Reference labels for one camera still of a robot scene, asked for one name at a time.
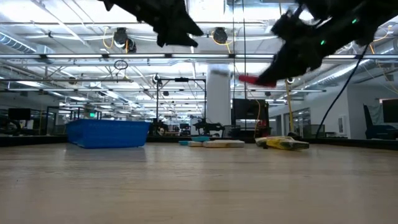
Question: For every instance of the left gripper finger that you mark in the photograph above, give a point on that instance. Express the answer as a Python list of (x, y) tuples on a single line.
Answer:
[(186, 26), (177, 40)]

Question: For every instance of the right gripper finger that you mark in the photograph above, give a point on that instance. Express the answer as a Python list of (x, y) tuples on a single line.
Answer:
[(287, 60), (276, 77)]

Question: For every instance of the yellow crayon pack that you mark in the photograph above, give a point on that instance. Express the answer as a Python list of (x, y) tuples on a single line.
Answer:
[(262, 141), (196, 144), (286, 143), (224, 143)]

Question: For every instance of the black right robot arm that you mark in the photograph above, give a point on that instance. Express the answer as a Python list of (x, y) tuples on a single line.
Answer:
[(373, 9)]

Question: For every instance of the black background robot arm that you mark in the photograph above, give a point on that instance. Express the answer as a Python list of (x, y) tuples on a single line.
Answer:
[(208, 126)]

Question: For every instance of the white round column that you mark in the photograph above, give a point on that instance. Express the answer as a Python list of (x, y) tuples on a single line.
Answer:
[(218, 99)]

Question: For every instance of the black monitor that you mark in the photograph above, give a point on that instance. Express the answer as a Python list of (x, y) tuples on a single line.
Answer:
[(390, 110), (19, 114)]

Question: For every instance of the blue chair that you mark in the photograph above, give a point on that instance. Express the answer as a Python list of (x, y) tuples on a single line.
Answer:
[(379, 130)]

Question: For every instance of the blue three-compartment plastic basket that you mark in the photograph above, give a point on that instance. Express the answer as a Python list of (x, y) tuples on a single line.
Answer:
[(105, 133)]

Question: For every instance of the silver ceiling duct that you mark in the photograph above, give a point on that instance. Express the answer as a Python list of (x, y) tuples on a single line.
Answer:
[(15, 42)]

